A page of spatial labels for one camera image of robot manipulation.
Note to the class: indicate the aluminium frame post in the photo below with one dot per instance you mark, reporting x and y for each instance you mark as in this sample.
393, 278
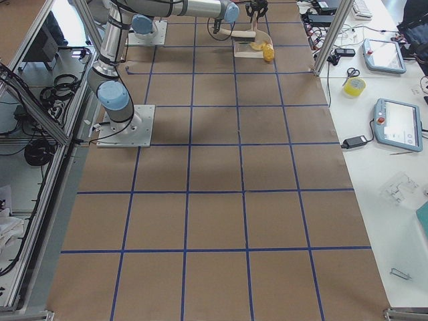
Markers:
335, 27

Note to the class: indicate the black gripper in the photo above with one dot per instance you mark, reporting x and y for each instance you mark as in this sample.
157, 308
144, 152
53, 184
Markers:
257, 7

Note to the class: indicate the teal board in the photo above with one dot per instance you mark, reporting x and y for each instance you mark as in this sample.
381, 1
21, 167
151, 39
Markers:
422, 215

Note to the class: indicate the teach pendant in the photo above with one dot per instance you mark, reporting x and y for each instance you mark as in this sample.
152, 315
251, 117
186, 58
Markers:
383, 56
398, 124

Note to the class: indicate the black handled scissors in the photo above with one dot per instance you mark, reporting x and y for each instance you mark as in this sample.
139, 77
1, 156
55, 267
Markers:
351, 73

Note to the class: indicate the metal clip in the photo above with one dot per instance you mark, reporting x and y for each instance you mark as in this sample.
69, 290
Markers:
396, 272

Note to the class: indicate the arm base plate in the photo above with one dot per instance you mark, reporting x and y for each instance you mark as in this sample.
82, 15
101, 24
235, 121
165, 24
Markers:
125, 135
157, 33

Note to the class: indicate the toy croissant piece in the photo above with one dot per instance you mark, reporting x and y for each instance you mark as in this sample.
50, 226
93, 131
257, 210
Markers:
257, 46

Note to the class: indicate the near teach pendant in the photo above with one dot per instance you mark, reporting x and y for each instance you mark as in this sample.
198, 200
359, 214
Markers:
398, 124

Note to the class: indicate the white hand brush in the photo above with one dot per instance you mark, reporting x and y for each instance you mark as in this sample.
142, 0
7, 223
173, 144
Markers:
242, 36

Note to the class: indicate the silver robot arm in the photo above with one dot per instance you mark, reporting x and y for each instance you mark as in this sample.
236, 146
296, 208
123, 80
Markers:
219, 11
103, 77

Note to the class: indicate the black monitor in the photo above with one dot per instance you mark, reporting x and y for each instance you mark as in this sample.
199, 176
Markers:
43, 49

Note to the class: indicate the black power adapter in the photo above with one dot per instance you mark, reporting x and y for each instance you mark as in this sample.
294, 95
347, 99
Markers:
354, 142

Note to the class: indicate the brown toy potato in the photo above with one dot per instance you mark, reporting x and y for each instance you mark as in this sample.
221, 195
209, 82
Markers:
268, 52

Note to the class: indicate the far teach pendant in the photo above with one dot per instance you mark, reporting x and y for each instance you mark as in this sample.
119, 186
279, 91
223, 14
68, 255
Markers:
383, 56

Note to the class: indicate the clear plastic package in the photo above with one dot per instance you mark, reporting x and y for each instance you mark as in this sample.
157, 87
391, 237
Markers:
401, 190

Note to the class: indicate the yellow tape roll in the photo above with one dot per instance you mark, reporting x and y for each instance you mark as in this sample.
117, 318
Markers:
353, 87

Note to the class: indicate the beige plastic dustpan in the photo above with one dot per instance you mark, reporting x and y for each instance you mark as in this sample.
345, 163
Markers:
243, 49

